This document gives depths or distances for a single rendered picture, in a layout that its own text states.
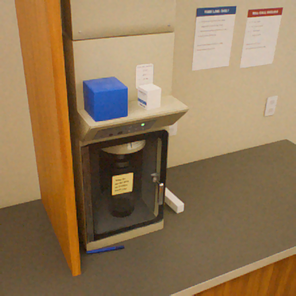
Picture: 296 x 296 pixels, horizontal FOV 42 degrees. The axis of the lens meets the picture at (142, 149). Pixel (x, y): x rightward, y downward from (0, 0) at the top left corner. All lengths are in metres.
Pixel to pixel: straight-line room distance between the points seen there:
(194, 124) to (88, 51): 0.97
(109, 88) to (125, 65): 0.14
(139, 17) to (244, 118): 1.15
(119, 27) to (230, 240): 0.90
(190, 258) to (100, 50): 0.80
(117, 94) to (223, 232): 0.78
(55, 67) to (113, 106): 0.19
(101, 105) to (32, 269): 0.67
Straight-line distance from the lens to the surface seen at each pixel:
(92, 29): 1.11
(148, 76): 1.21
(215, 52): 1.87
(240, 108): 2.09
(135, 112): 1.13
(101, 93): 1.04
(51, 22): 0.98
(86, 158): 1.22
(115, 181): 1.31
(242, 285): 1.61
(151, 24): 1.17
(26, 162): 1.70
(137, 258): 1.45
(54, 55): 1.00
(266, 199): 1.83
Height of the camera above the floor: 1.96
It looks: 29 degrees down
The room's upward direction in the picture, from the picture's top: 1 degrees clockwise
